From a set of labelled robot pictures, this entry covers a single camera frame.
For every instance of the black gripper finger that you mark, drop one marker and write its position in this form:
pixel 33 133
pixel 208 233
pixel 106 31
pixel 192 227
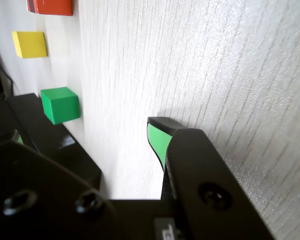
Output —
pixel 40 200
pixel 202 175

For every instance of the green wooden cube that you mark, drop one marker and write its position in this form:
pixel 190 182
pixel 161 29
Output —
pixel 61 107

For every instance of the yellow wooden cube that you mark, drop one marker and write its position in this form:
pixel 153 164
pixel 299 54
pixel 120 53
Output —
pixel 30 43

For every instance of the orange box with white logo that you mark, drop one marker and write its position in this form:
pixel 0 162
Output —
pixel 55 7

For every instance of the black open box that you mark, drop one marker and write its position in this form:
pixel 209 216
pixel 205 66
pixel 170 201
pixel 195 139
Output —
pixel 85 170

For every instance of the black cardboard box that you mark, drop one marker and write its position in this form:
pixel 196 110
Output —
pixel 27 117

